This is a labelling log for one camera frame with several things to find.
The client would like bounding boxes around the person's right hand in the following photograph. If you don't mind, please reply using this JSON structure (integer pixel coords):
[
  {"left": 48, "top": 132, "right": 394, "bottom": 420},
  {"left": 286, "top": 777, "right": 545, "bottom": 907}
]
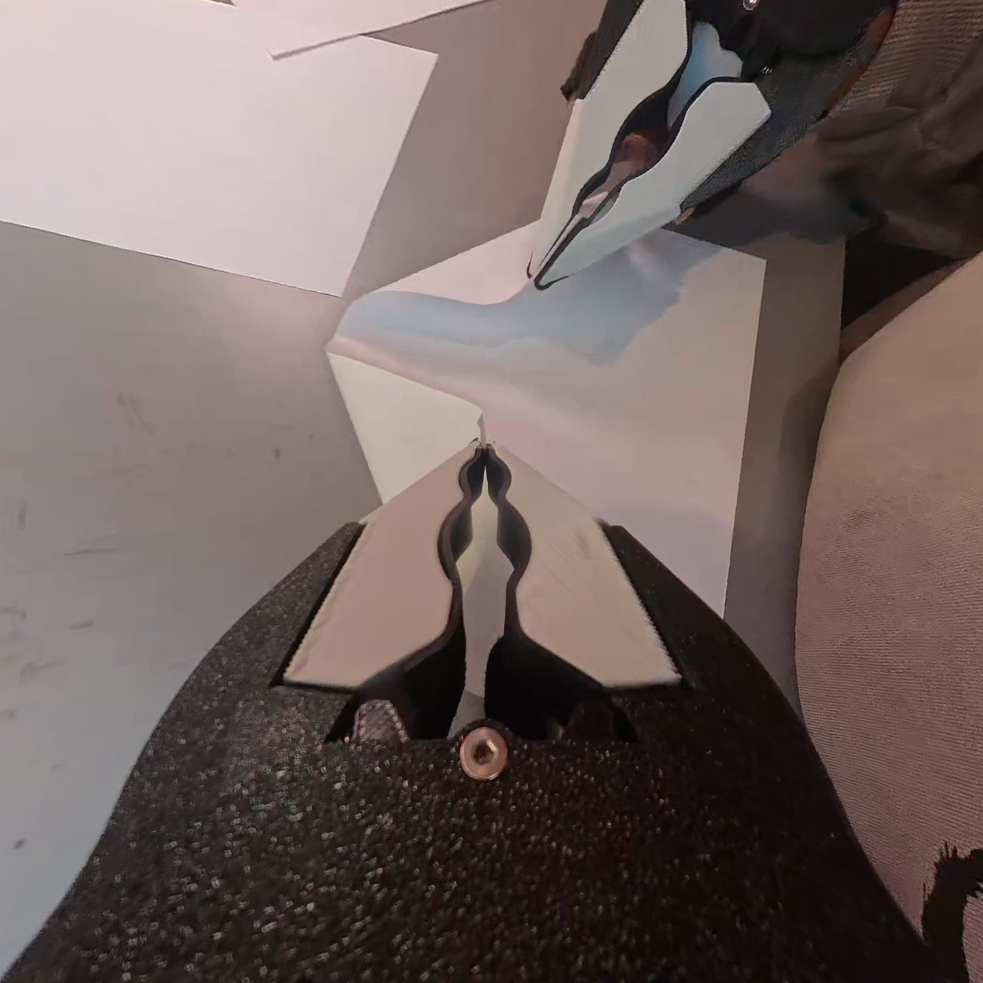
[{"left": 679, "top": 108, "right": 918, "bottom": 248}]

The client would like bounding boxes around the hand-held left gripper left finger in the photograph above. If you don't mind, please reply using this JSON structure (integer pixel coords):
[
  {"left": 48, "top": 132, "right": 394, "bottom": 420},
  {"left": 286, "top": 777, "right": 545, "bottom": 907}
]
[{"left": 283, "top": 445, "right": 488, "bottom": 738}]

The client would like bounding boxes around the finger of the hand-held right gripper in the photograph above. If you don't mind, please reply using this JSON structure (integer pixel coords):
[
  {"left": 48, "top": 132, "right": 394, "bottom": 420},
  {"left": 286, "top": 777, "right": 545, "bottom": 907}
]
[
  {"left": 538, "top": 80, "right": 773, "bottom": 291},
  {"left": 528, "top": 0, "right": 694, "bottom": 289}
]

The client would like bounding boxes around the white paper sheet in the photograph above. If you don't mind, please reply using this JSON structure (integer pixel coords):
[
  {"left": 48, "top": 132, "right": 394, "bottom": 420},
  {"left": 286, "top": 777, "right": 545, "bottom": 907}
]
[
  {"left": 0, "top": 0, "right": 440, "bottom": 298},
  {"left": 326, "top": 223, "right": 769, "bottom": 719},
  {"left": 230, "top": 0, "right": 496, "bottom": 58}
]

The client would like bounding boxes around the person's right forearm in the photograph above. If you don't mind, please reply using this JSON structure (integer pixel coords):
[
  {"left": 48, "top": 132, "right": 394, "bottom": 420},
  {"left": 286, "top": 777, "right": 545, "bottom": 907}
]
[{"left": 825, "top": 0, "right": 983, "bottom": 258}]

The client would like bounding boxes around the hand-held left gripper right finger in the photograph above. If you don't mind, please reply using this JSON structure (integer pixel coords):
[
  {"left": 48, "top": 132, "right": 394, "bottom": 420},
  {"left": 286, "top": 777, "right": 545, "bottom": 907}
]
[{"left": 484, "top": 445, "right": 682, "bottom": 740}]

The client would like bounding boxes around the person's beige sweatshirt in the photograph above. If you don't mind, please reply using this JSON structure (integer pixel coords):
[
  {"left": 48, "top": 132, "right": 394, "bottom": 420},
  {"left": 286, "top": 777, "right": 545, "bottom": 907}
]
[{"left": 795, "top": 253, "right": 983, "bottom": 949}]

